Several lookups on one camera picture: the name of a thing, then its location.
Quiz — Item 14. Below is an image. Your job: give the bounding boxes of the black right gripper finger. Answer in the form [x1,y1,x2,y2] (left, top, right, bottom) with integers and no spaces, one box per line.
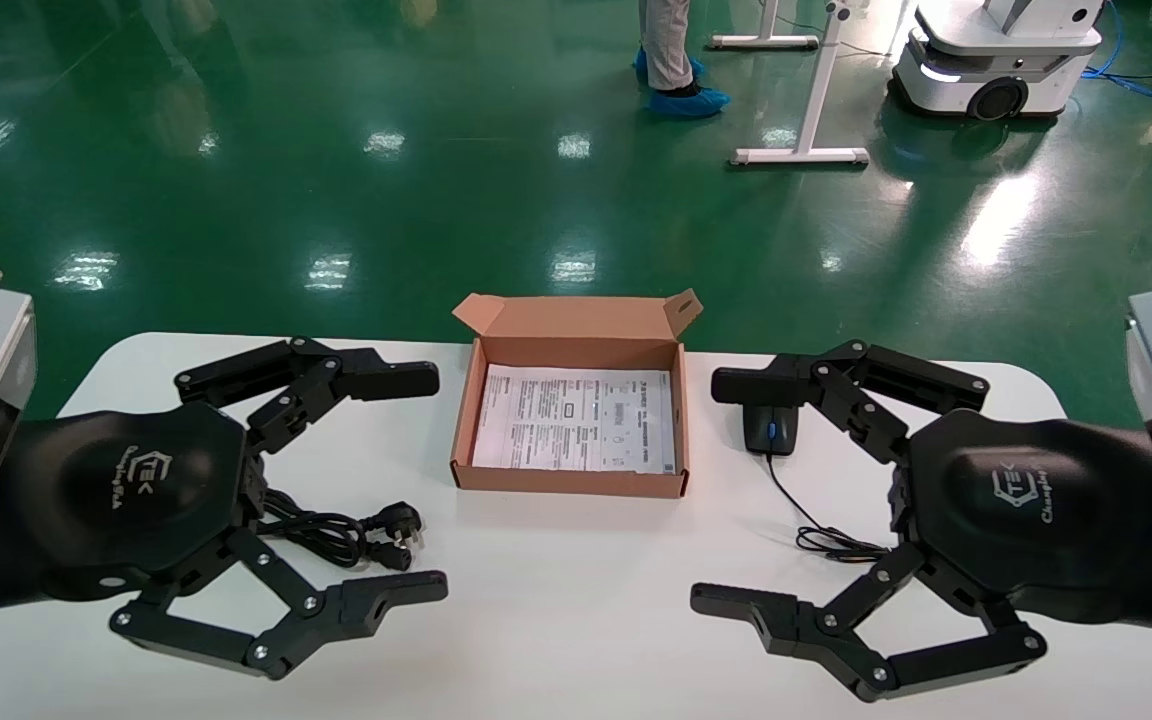
[711,339,991,464]

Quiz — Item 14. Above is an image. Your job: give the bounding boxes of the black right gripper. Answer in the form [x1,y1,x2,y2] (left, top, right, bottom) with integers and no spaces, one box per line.
[690,408,1152,704]

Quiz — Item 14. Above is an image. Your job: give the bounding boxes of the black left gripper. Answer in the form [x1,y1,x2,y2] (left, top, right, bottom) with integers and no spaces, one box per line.
[0,337,450,682]

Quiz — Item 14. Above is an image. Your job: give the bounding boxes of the black wired computer mouse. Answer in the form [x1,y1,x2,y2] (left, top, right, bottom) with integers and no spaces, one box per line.
[742,402,893,564]

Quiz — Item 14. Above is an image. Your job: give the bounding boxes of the black power cable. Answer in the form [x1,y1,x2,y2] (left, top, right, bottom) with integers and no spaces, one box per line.
[256,487,425,574]

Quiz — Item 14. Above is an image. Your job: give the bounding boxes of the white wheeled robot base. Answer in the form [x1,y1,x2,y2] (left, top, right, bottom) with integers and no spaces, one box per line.
[890,0,1106,124]

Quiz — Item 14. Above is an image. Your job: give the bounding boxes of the brown cardboard box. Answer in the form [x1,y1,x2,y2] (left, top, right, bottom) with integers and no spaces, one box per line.
[450,289,705,500]

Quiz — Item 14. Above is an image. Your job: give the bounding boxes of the white printed paper sheet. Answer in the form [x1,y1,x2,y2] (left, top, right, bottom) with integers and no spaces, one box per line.
[471,364,679,475]

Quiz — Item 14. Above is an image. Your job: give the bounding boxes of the white T-shaped desk leg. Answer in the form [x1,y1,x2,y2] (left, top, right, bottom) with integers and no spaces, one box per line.
[730,0,871,169]

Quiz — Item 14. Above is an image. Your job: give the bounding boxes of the blue shoe cover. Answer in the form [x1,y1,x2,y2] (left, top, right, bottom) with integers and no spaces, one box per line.
[647,84,733,120]
[632,47,708,83]

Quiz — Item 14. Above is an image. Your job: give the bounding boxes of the white desk foot bar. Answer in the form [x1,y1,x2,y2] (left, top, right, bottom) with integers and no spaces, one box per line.
[708,0,823,52]

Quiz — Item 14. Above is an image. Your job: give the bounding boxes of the person's grey trouser legs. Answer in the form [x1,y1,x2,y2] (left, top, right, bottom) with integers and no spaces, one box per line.
[637,0,699,94]

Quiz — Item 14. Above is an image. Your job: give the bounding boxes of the blue floor cable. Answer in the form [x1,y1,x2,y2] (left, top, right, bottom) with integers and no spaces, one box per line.
[1080,0,1152,107]

